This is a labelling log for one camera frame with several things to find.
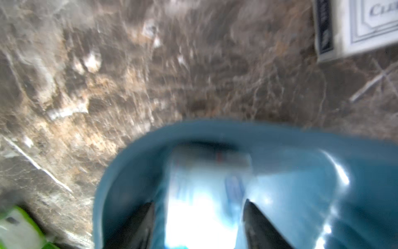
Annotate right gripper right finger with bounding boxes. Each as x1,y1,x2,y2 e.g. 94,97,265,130
243,199,292,249

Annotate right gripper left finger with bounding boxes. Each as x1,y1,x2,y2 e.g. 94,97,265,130
104,202,154,249

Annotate blue tissue pack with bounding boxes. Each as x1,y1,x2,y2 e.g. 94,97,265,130
164,145,252,249

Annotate teal storage box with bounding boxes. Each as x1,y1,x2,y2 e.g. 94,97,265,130
93,120,398,249

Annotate green tissue pack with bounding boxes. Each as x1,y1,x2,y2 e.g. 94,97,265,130
1,206,59,249

